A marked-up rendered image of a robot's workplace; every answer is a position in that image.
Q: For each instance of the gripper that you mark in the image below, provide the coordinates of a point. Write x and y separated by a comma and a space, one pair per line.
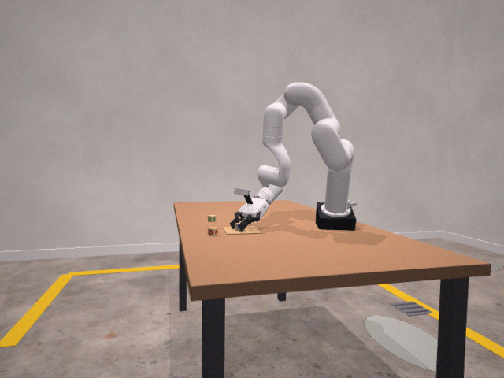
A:
259, 207

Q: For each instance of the tan flat mat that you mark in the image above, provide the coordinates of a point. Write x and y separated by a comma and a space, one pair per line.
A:
249, 230

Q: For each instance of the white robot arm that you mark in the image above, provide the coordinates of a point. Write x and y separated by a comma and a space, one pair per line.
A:
337, 154

